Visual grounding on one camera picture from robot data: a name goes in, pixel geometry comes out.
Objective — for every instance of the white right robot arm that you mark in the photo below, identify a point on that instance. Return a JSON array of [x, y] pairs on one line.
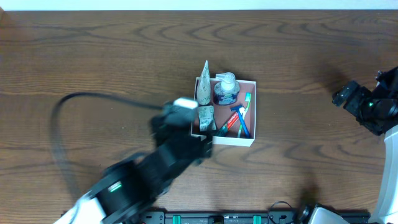
[[376, 110]]

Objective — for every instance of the clear spray bottle blue liquid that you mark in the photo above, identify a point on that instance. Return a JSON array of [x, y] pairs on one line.
[[226, 90]]

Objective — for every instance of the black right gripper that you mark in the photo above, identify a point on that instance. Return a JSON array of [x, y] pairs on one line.
[[347, 96]]

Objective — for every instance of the white shampoo tube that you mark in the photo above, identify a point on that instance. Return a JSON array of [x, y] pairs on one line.
[[204, 86]]

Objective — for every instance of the white cardboard box pink inside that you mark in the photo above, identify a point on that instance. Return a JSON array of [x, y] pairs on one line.
[[223, 113]]

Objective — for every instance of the green white soap packet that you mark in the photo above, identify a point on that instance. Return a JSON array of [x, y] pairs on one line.
[[206, 118]]

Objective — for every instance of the blue disposable razor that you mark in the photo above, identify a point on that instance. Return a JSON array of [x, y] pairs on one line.
[[243, 129]]

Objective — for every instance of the red green toothpaste tube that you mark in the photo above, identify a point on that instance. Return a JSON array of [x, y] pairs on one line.
[[222, 132]]

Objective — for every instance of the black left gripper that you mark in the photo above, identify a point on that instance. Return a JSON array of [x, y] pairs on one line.
[[193, 142]]

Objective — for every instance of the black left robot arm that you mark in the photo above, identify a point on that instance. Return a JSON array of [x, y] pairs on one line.
[[128, 188]]

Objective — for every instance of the green white toothbrush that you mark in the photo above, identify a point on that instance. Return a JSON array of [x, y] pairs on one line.
[[245, 107]]

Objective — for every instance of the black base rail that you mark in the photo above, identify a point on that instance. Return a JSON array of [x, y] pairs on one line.
[[159, 217]]

